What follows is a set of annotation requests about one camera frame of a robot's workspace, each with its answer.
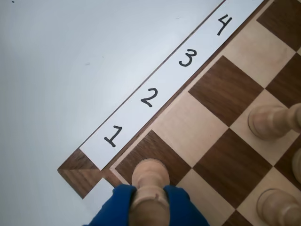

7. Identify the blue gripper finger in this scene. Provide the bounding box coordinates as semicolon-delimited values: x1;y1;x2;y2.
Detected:
163;185;210;226
82;184;137;226

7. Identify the light wooden rook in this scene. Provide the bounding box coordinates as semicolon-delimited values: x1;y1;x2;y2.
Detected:
128;158;170;226

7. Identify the white paper strip with letters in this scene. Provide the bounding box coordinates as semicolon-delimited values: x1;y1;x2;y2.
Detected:
82;177;117;214

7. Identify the light wooden pawn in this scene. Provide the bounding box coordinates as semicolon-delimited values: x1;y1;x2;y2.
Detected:
247;102;301;141
256;188;301;226

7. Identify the wooden chessboard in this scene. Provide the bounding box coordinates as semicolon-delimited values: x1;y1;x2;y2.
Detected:
57;0;301;226

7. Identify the white paper strip with numbers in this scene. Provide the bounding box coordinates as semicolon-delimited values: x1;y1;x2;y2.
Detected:
79;0;266;171

